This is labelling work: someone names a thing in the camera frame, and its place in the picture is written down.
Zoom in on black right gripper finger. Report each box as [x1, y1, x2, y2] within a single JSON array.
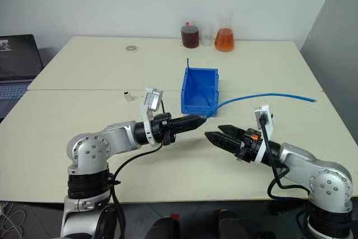
[[218, 124, 247, 140], [204, 131, 243, 156]]

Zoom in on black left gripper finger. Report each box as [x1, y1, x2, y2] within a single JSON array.
[[174, 123, 204, 137], [173, 115, 208, 128]]

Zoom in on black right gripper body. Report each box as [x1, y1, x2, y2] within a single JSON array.
[[235, 128, 264, 165]]

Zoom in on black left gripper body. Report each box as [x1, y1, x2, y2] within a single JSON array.
[[152, 112, 177, 146]]

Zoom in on blue cable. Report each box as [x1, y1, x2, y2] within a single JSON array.
[[195, 91, 318, 119]]

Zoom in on blue plastic bin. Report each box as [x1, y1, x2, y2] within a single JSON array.
[[180, 67, 220, 118]]

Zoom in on beaker with dark red liquid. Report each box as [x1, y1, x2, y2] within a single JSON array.
[[180, 21, 201, 49]]

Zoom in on small clear empty beaker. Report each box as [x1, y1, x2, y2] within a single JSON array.
[[200, 23, 215, 47]]

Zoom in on flask with orange liquid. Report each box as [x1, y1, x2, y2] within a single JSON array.
[[214, 11, 235, 53]]

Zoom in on dark rounded shape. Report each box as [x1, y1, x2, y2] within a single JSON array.
[[150, 213, 180, 239]]

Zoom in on grey laptop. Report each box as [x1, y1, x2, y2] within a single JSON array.
[[0, 34, 45, 121]]

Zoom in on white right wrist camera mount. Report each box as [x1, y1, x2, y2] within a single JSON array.
[[253, 104, 274, 166]]

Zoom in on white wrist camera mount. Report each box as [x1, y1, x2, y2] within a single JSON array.
[[139, 86, 164, 147], [253, 104, 274, 166]]

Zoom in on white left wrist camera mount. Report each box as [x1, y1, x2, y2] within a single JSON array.
[[139, 86, 164, 147]]

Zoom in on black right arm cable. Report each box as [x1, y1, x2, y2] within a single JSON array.
[[258, 113, 311, 202]]

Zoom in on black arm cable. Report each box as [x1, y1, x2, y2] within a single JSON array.
[[96, 97, 169, 239], [258, 113, 311, 202]]

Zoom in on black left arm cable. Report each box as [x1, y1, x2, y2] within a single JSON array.
[[96, 97, 169, 239]]

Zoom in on thin white floor cables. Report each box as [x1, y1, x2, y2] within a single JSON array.
[[0, 201, 27, 239]]

